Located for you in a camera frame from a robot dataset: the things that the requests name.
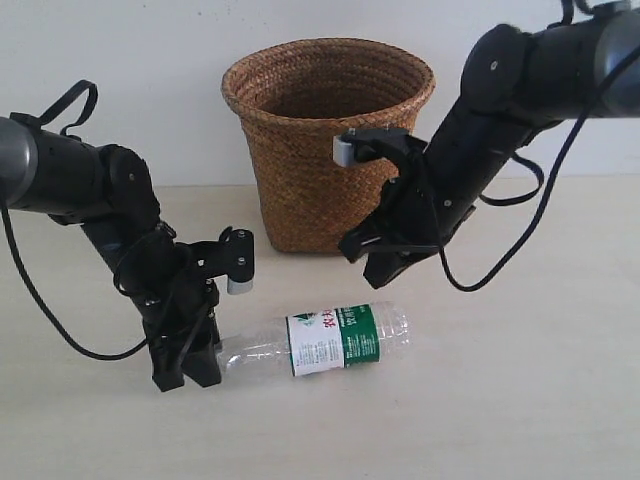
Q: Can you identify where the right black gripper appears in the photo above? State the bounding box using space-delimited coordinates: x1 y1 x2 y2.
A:
338 137 476 289

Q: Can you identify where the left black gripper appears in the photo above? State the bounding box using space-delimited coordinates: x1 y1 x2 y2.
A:
113 234 222 391

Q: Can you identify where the clear plastic bottle green label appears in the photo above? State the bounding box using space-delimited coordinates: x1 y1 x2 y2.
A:
216 301 410 379

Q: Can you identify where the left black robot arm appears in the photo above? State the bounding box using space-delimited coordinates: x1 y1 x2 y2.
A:
1 80 222 392

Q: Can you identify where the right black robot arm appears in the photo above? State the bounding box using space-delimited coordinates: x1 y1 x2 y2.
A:
333 1 639 288

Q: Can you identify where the brown woven basket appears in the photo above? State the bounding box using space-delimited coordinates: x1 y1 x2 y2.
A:
220 37 436 255

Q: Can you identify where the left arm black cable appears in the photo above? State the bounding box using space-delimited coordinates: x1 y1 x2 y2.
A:
0 199 151 360

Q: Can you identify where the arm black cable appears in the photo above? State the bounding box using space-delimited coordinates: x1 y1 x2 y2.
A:
0 199 151 360
434 29 640 293

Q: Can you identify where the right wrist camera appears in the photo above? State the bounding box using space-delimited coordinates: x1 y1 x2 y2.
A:
332 127 429 173

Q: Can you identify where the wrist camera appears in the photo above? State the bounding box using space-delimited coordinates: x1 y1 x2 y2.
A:
332 127 429 173
189 226 255 295

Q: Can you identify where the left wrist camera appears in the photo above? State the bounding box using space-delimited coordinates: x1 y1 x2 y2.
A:
189 226 255 295

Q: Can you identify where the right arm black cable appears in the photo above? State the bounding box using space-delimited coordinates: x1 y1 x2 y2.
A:
434 29 640 293

